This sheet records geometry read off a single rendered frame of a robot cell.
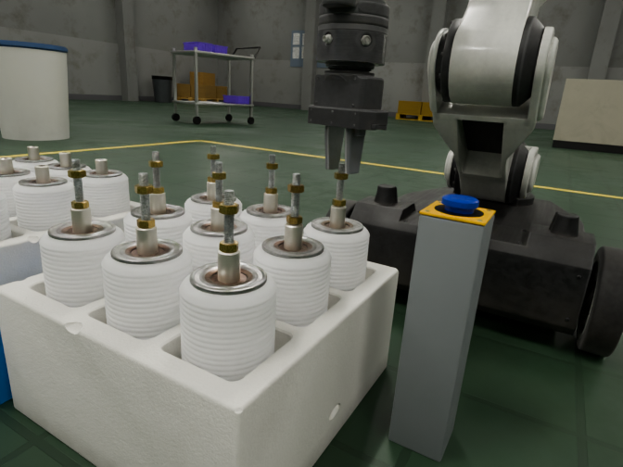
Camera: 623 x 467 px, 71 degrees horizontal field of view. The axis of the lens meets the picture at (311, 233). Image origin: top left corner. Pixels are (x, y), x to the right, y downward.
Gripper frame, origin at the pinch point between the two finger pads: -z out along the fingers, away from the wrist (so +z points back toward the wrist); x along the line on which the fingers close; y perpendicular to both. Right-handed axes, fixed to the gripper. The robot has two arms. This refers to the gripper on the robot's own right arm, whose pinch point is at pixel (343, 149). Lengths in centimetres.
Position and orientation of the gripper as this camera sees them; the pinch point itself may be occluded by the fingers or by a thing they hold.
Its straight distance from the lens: 61.0
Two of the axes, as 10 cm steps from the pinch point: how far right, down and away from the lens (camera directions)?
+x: -6.9, -2.6, 6.7
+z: 0.6, -9.5, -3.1
